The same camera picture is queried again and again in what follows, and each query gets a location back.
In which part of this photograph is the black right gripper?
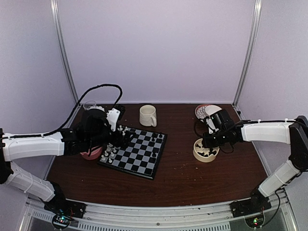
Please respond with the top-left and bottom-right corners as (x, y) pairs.
(203, 129), (228, 149)

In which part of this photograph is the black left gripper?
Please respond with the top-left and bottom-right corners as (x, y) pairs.
(87, 127), (136, 149)

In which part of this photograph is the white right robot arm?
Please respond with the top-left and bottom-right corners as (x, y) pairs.
(202, 115), (308, 213)

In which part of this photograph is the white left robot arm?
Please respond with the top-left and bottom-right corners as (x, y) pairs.
(0, 106), (130, 214)

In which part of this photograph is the cream bowl of black pieces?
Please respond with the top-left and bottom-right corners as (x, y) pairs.
(192, 139), (219, 163)

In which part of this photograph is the pink bowl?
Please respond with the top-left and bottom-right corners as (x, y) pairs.
(80, 146), (103, 160)

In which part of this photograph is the black and white chessboard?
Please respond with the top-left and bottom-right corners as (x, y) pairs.
(97, 127), (167, 180)

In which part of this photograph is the white ceramic cup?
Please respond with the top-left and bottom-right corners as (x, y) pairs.
(205, 105), (222, 116)

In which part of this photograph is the floral patterned saucer plate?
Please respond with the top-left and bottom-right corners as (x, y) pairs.
(195, 104), (209, 119)

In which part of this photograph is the white ribbed ceramic mug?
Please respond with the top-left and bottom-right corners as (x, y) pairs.
(139, 105), (157, 127)

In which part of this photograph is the clear glass cup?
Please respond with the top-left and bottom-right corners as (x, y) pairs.
(83, 100), (97, 111)

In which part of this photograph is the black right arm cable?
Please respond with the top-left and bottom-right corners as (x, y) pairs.
(193, 120), (210, 139)

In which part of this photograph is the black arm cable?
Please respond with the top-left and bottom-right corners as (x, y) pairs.
(193, 120), (210, 139)
(14, 83), (123, 139)

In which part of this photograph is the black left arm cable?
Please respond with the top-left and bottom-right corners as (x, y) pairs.
(14, 83), (123, 139)

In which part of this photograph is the aluminium front rail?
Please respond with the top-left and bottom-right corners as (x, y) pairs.
(19, 185), (301, 231)

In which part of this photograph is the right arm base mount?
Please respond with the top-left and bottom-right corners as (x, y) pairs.
(230, 199), (271, 229)

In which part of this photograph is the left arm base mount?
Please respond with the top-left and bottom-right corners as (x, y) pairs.
(42, 200), (86, 230)

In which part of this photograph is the aluminium frame post right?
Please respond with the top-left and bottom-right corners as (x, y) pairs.
(232, 0), (263, 108)

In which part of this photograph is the aluminium frame post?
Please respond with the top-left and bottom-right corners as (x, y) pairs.
(50, 0), (78, 103)
(232, 0), (263, 108)

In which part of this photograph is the aluminium frame post left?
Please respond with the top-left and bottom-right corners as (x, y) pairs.
(50, 0), (78, 103)

